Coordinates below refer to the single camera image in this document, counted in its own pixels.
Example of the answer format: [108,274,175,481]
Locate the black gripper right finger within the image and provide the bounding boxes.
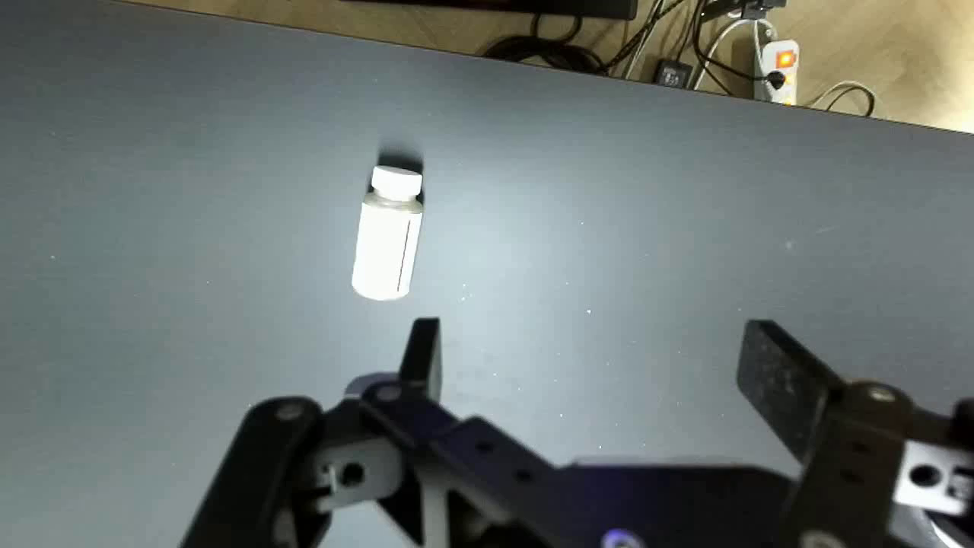
[733,318,974,548]

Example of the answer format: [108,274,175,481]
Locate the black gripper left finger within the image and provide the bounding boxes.
[178,318,571,548]

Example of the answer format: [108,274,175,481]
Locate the white supplement bottle rainbow label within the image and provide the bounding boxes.
[348,163,425,306]

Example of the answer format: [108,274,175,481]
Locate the white power strip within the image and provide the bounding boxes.
[752,22,802,106]

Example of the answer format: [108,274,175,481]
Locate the black power adapter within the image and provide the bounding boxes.
[651,58,698,92]

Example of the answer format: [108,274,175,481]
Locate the coiled black cable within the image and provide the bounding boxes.
[481,34,608,77]

